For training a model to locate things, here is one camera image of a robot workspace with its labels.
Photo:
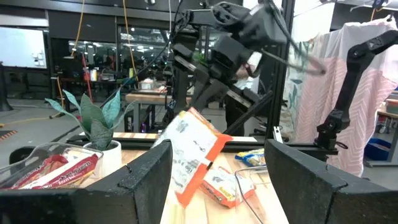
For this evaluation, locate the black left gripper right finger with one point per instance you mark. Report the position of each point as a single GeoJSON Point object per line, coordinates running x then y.
{"type": "Point", "coordinates": [304, 193]}

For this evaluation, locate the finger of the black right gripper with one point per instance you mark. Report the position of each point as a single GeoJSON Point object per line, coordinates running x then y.
{"type": "Point", "coordinates": [221, 95]}
{"type": "Point", "coordinates": [203, 93]}

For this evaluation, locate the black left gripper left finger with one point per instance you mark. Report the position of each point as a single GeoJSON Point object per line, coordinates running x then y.
{"type": "Point", "coordinates": [146, 193]}

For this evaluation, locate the orange Maruchan noodle pack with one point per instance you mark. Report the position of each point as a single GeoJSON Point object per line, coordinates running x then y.
{"type": "Point", "coordinates": [189, 146]}
{"type": "Point", "coordinates": [227, 186]}

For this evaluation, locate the blue Maruchan noodle pack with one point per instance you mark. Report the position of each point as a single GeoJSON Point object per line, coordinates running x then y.
{"type": "Point", "coordinates": [250, 158]}

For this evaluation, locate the red Maruchan noodle pack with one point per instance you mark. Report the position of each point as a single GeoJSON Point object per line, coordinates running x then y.
{"type": "Point", "coordinates": [68, 172]}
{"type": "Point", "coordinates": [37, 168]}

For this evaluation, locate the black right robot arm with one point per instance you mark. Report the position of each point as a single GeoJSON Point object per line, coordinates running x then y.
{"type": "Point", "coordinates": [248, 25]}

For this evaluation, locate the person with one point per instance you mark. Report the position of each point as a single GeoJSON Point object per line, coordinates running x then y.
{"type": "Point", "coordinates": [234, 115]}

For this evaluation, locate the green background plant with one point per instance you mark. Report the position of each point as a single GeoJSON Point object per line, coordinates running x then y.
{"type": "Point", "coordinates": [199, 58]}

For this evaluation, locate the clear plastic bin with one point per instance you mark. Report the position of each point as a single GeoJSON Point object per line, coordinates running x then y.
{"type": "Point", "coordinates": [37, 149]}
{"type": "Point", "coordinates": [261, 199]}

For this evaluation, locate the white plant pot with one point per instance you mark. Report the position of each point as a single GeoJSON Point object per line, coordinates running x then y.
{"type": "Point", "coordinates": [109, 158]}

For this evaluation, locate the clear storage box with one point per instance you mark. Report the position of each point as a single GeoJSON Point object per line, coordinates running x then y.
{"type": "Point", "coordinates": [149, 85]}

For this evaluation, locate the wooden workbench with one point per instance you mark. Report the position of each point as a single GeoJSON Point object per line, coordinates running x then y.
{"type": "Point", "coordinates": [146, 98]}

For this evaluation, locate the leaf print cloth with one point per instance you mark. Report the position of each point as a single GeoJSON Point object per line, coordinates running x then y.
{"type": "Point", "coordinates": [297, 93]}

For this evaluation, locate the blue storage bin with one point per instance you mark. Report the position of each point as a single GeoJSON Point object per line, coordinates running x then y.
{"type": "Point", "coordinates": [377, 151]}

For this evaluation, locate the green snake plant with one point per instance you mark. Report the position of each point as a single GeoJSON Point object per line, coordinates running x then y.
{"type": "Point", "coordinates": [96, 121]}

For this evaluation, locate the pink white patterned cloth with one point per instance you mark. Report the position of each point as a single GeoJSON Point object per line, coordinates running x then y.
{"type": "Point", "coordinates": [317, 102]}

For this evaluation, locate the side table grey legs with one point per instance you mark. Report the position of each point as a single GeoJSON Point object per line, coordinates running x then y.
{"type": "Point", "coordinates": [393, 140]}

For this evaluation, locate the red pole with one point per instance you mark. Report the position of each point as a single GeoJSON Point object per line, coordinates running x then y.
{"type": "Point", "coordinates": [87, 81]}

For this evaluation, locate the black chair back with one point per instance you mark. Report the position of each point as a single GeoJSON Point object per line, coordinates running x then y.
{"type": "Point", "coordinates": [18, 154]}

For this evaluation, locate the black aluminium table frame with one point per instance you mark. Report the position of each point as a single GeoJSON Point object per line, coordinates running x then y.
{"type": "Point", "coordinates": [280, 93]}

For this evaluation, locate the black jointed mount pole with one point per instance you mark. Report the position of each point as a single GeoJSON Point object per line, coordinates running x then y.
{"type": "Point", "coordinates": [345, 93]}

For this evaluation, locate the white wall board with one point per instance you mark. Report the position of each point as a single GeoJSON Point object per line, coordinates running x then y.
{"type": "Point", "coordinates": [21, 46]}

